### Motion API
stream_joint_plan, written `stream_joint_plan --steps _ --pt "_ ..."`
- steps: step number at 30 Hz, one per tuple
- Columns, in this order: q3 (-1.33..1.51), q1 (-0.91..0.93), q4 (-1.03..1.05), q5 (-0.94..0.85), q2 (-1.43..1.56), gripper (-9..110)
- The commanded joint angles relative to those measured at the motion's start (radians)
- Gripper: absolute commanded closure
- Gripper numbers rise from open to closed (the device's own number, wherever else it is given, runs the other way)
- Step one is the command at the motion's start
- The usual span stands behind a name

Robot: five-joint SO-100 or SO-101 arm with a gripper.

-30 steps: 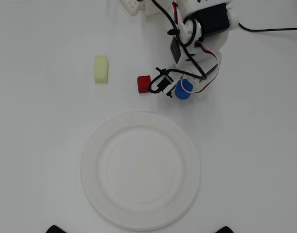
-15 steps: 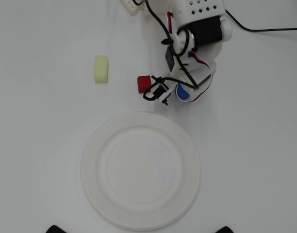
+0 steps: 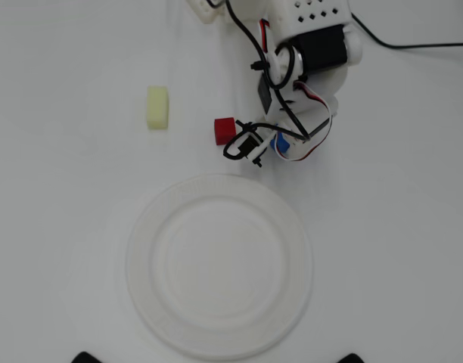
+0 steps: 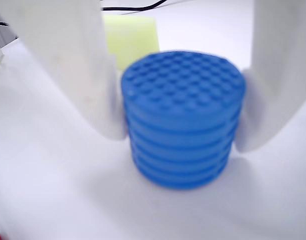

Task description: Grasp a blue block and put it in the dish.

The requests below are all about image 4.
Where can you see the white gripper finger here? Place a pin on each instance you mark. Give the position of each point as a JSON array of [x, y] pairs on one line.
[[278, 75], [68, 62]]

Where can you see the blue ribbed cylinder block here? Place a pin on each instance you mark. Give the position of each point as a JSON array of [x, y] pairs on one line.
[[183, 120]]

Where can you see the yellow-green foam block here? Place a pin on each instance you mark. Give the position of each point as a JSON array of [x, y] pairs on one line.
[[131, 37]]

